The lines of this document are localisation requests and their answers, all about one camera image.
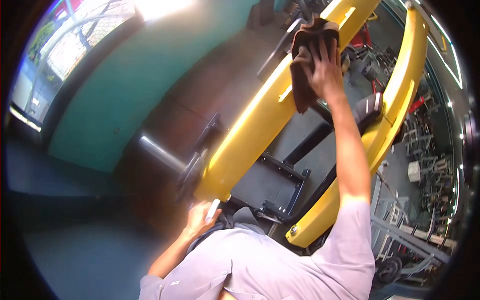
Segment person's left hand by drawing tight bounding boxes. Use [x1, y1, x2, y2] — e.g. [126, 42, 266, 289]
[183, 201, 223, 241]

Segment person's right hand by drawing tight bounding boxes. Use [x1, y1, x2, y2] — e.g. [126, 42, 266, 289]
[304, 37, 346, 104]

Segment person's left fingers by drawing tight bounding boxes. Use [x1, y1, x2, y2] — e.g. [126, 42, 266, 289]
[203, 211, 223, 230]

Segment person's right fingers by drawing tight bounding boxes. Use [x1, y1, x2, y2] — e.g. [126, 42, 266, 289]
[304, 37, 342, 70]

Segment small white bottle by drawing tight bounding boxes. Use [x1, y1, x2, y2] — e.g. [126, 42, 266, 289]
[205, 198, 221, 221]

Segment brown cleaning cloth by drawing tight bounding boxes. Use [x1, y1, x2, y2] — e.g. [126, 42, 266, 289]
[289, 17, 341, 115]

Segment person's body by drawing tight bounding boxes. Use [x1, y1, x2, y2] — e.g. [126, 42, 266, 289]
[139, 198, 376, 300]

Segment black padded seat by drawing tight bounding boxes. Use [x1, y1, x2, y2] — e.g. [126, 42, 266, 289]
[352, 92, 385, 133]

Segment yellow gym machine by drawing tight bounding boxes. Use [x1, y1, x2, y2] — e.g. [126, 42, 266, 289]
[139, 0, 430, 249]

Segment gym equipment racks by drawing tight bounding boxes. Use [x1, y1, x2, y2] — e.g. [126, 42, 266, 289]
[370, 35, 463, 287]

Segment large window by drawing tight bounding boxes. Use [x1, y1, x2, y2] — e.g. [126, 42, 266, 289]
[10, 0, 136, 133]

